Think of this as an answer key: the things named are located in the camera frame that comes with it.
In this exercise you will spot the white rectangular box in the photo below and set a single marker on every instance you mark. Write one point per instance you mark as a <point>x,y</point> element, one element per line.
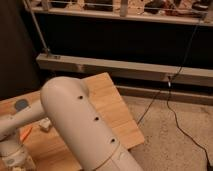
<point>45,125</point>

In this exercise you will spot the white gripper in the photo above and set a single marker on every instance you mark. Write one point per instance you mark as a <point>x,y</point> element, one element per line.
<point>15,156</point>

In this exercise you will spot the wooden table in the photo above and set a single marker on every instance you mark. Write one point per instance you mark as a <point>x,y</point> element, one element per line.
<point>48,150</point>

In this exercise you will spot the orange carrot toy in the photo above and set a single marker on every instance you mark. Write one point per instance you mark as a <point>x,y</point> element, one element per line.
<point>25,133</point>

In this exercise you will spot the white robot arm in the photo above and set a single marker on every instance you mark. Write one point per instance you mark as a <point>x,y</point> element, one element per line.
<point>65,102</point>

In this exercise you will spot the metal diagonal rod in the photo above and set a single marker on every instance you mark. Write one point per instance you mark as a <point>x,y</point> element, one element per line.
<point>45,47</point>

